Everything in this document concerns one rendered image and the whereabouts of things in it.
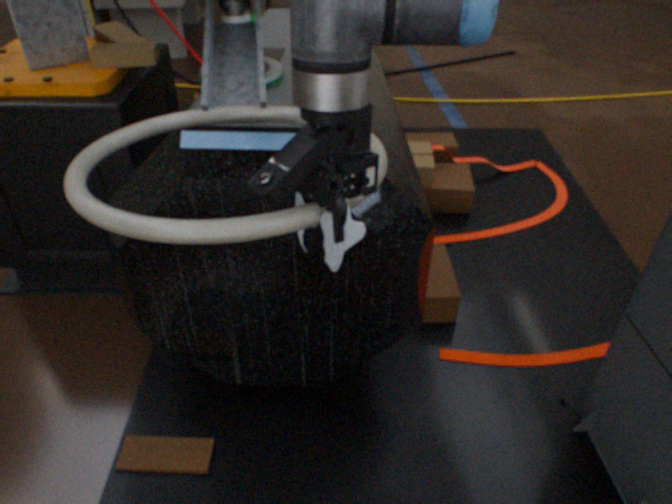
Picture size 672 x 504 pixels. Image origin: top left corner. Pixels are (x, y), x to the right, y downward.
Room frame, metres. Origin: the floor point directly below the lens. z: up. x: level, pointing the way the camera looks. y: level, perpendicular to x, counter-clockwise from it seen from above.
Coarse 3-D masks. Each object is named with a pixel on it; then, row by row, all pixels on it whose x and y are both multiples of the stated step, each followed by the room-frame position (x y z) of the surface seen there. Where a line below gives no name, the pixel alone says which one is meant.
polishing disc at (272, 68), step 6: (264, 60) 1.47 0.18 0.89; (270, 60) 1.47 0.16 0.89; (276, 60) 1.47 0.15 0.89; (264, 66) 1.42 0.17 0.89; (270, 66) 1.43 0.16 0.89; (276, 66) 1.43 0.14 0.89; (264, 72) 1.38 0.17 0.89; (270, 72) 1.38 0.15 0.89; (276, 72) 1.38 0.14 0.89; (270, 78) 1.35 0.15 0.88; (276, 78) 1.37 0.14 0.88
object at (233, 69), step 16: (208, 0) 1.34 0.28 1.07; (256, 0) 1.34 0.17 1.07; (208, 16) 1.27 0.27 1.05; (256, 16) 1.28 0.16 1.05; (208, 32) 1.21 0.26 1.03; (224, 32) 1.29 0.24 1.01; (240, 32) 1.29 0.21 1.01; (256, 32) 1.21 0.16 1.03; (208, 48) 1.15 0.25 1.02; (224, 48) 1.23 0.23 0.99; (240, 48) 1.23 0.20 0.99; (256, 48) 1.23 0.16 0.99; (208, 64) 1.10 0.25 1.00; (224, 64) 1.17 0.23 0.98; (240, 64) 1.17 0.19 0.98; (256, 64) 1.17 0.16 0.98; (208, 80) 1.05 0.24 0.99; (224, 80) 1.12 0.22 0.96; (240, 80) 1.12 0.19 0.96; (256, 80) 1.12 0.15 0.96; (208, 96) 1.01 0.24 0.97; (224, 96) 1.06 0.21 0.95; (240, 96) 1.07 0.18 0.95; (256, 96) 1.07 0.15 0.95
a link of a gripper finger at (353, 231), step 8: (320, 216) 0.57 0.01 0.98; (328, 216) 0.56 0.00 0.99; (328, 224) 0.56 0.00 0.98; (352, 224) 0.58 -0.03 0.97; (360, 224) 0.59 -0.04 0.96; (328, 232) 0.56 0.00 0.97; (344, 232) 0.57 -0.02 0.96; (352, 232) 0.58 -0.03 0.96; (360, 232) 0.58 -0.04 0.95; (328, 240) 0.56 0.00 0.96; (344, 240) 0.57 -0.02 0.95; (352, 240) 0.57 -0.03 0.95; (328, 248) 0.56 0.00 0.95; (336, 248) 0.55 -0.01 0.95; (344, 248) 0.56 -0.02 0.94; (328, 256) 0.55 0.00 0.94; (336, 256) 0.55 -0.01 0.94; (328, 264) 0.56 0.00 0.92; (336, 264) 0.55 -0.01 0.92
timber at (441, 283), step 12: (432, 252) 1.60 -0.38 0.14; (444, 252) 1.60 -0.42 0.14; (432, 264) 1.53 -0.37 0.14; (444, 264) 1.53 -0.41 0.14; (432, 276) 1.47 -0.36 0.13; (444, 276) 1.47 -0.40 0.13; (432, 288) 1.40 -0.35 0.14; (444, 288) 1.40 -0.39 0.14; (456, 288) 1.40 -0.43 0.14; (432, 300) 1.36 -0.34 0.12; (444, 300) 1.36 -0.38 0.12; (456, 300) 1.36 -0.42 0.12; (432, 312) 1.36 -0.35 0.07; (444, 312) 1.36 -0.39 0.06; (456, 312) 1.36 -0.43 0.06
